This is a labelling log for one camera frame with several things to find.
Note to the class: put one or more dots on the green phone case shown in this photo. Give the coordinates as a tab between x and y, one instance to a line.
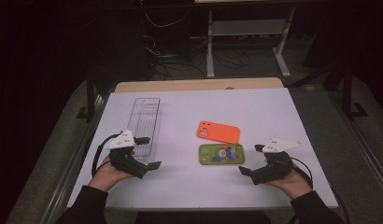
220	154

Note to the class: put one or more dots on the metal frame rail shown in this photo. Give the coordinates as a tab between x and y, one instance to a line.
364	146
71	165

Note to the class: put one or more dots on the orange phone case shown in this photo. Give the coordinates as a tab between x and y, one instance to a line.
219	132

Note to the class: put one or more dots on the person's right hand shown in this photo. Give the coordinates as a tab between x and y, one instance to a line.
290	185

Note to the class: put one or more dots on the person's left hand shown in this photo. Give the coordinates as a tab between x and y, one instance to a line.
107	175

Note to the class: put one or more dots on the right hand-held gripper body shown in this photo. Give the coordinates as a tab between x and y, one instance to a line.
273	169

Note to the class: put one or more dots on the black metal stand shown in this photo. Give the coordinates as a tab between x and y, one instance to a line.
348	93
90	99

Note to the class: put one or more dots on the white metal desk frame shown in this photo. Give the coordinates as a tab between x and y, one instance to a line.
247	28

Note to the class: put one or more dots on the clear plastic rack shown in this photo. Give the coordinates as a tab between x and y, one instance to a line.
145	121

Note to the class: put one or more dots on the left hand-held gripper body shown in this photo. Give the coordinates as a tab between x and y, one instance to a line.
124	161

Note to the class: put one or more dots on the wooden table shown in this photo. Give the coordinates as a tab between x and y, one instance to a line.
195	84

